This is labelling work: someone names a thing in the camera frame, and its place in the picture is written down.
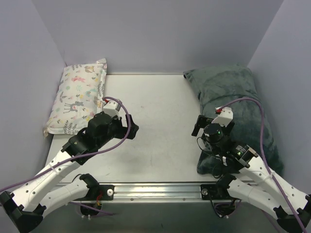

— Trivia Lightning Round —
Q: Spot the dark green plush pillowcase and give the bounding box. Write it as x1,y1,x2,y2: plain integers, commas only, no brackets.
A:
183,64,284,175

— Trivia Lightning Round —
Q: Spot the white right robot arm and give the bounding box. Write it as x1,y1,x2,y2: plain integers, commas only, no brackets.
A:
192,115,311,233

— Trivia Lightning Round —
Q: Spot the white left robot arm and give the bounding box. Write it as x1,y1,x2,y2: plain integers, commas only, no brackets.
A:
0,112,139,233

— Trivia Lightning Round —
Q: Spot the animal print pillow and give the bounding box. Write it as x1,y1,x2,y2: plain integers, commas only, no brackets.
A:
43,58,107,137

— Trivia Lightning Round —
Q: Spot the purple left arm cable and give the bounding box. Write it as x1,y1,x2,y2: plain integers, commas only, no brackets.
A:
0,96,133,194

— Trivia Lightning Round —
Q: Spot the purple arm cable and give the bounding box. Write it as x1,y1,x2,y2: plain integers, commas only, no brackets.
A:
217,97,310,233
0,96,133,194

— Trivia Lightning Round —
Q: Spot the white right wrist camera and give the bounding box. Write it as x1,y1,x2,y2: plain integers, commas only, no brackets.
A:
211,107,233,127

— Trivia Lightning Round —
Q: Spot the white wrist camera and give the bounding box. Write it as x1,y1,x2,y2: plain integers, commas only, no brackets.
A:
102,99,121,117
211,107,233,127

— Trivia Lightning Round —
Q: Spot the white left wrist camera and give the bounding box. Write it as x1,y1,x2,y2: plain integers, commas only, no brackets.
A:
102,99,121,117

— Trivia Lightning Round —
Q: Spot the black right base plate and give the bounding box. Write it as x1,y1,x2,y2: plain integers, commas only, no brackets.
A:
200,184,231,200

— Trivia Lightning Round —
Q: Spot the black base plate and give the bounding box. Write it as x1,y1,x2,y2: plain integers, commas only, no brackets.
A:
82,184,115,201
200,184,231,200

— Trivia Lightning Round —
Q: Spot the aluminium front rail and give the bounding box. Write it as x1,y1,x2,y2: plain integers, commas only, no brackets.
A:
70,182,246,202

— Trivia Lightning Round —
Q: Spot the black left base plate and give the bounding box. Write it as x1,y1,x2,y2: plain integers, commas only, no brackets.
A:
82,184,115,201

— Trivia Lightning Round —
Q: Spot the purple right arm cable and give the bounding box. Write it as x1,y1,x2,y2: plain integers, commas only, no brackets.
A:
217,97,310,233

